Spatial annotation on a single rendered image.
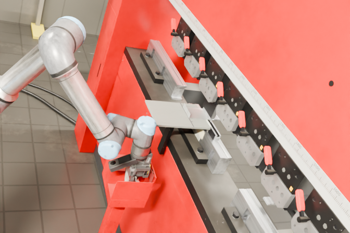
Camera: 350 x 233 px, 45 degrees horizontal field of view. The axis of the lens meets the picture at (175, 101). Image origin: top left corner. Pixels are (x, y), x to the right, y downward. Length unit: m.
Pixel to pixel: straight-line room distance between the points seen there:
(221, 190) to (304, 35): 0.73
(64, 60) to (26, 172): 1.54
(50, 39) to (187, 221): 0.90
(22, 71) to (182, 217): 0.87
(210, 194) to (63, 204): 1.19
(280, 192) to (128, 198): 0.66
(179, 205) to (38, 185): 1.18
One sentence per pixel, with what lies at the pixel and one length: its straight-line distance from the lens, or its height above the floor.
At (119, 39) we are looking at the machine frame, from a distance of 2.57.
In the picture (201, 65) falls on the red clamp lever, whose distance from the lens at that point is 1.86.
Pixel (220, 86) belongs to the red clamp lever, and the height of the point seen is 1.23.
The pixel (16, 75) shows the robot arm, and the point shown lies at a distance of 1.62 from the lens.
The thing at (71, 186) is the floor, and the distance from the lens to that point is 2.79.
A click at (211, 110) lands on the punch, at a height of 1.06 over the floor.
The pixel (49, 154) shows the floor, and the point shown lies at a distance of 2.98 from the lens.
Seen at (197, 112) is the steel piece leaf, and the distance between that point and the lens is 1.93.
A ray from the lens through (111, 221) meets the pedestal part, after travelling 2.00.
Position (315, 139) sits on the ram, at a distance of 1.35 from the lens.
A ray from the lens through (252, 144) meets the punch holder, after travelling 1.57.
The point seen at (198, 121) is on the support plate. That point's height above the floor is 1.00.
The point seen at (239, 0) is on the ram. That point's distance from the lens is 1.76.
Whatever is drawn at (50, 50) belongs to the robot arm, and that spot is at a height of 1.31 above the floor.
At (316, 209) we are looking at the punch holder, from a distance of 1.35.
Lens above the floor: 1.96
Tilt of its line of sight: 30 degrees down
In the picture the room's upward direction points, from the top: 22 degrees clockwise
